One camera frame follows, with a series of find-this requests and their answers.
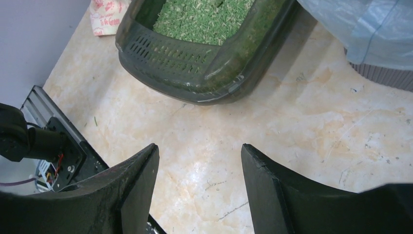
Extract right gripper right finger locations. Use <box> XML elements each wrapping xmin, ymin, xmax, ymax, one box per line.
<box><xmin>241</xmin><ymin>144</ymin><xmax>413</xmax><ymax>234</ymax></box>

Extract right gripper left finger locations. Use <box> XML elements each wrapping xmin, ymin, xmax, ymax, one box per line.
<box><xmin>0</xmin><ymin>144</ymin><xmax>160</xmax><ymax>234</ymax></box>

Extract dark green litter box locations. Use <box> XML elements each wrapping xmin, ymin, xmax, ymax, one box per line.
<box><xmin>115</xmin><ymin>0</ymin><xmax>301</xmax><ymax>105</ymax></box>

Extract blue plastic bin liner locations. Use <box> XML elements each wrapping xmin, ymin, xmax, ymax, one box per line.
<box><xmin>299</xmin><ymin>0</ymin><xmax>413</xmax><ymax>70</ymax></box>

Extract grey trash bin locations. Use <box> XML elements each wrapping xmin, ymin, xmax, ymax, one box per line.
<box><xmin>349</xmin><ymin>62</ymin><xmax>413</xmax><ymax>92</ymax></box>

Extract green litter pellets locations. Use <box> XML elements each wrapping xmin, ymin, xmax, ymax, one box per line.
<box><xmin>153</xmin><ymin>0</ymin><xmax>254</xmax><ymax>45</ymax></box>

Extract patterned cream cloth bag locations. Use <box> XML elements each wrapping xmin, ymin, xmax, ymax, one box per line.
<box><xmin>89</xmin><ymin>0</ymin><xmax>131</xmax><ymax>37</ymax></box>

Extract aluminium frame rail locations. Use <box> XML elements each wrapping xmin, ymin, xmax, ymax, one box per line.
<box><xmin>0</xmin><ymin>85</ymin><xmax>88</xmax><ymax>195</ymax></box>

